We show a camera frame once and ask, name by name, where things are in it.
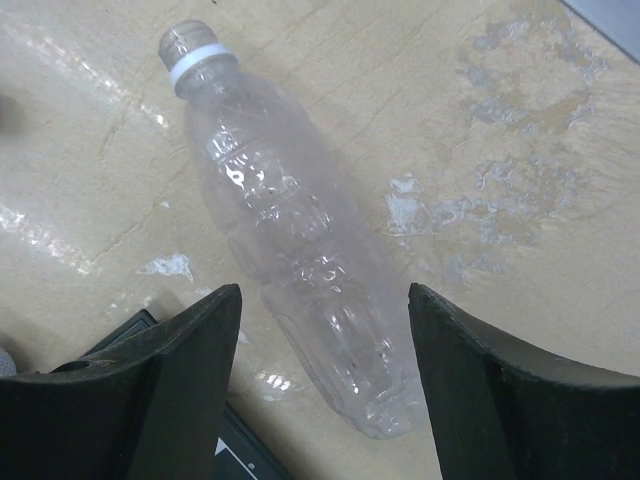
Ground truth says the clear plastic bottle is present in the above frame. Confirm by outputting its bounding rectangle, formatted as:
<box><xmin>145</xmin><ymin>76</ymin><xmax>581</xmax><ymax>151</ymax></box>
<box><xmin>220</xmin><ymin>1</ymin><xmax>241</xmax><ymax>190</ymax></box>
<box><xmin>158</xmin><ymin>20</ymin><xmax>426</xmax><ymax>439</ymax></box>

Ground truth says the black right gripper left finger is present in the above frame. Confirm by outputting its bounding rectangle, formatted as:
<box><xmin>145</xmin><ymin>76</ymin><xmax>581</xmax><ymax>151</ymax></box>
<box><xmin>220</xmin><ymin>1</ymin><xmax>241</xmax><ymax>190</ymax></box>
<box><xmin>1</xmin><ymin>284</ymin><xmax>242</xmax><ymax>479</ymax></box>

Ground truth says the white microphone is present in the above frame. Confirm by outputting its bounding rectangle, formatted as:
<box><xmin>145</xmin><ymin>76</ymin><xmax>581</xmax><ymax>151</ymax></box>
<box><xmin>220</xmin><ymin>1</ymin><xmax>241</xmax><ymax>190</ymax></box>
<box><xmin>0</xmin><ymin>348</ymin><xmax>17</xmax><ymax>377</ymax></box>

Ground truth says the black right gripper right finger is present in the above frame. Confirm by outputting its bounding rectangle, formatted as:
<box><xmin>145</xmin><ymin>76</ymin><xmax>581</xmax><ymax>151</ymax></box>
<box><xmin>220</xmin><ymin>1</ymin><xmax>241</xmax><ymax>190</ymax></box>
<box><xmin>408</xmin><ymin>283</ymin><xmax>639</xmax><ymax>479</ymax></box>

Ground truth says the black white chessboard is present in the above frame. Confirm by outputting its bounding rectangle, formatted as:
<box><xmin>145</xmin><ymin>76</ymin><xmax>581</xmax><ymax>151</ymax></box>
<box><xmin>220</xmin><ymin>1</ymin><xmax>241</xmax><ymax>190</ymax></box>
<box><xmin>86</xmin><ymin>309</ymin><xmax>292</xmax><ymax>480</ymax></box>

